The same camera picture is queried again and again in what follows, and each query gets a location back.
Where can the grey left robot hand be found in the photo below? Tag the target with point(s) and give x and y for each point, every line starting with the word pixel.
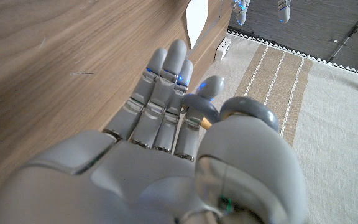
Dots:
pixel 241 9

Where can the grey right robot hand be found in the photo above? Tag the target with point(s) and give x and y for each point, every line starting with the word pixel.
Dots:
pixel 135 174

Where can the white paper tissue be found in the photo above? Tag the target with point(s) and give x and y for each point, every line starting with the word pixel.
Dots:
pixel 196 21

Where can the grey tape strip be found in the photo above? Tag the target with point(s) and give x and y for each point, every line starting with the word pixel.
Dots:
pixel 213 22

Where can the white power strip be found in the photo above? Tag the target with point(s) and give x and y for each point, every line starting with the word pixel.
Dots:
pixel 223 49

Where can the beige striped curtain backdrop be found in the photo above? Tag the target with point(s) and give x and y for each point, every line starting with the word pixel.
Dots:
pixel 322 140

